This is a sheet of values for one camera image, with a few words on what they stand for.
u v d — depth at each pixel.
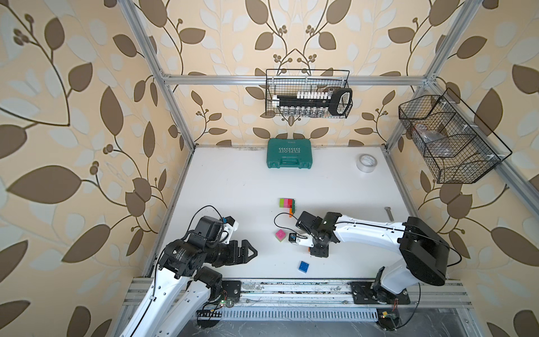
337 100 0.83
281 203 0.96
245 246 0.62
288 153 1.12
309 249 0.76
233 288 0.75
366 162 1.13
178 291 0.46
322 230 0.62
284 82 0.91
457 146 0.73
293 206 0.95
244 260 0.59
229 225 0.66
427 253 0.43
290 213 0.93
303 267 0.79
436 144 0.70
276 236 0.87
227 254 0.60
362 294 0.73
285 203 0.96
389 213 0.94
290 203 0.95
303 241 0.75
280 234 0.85
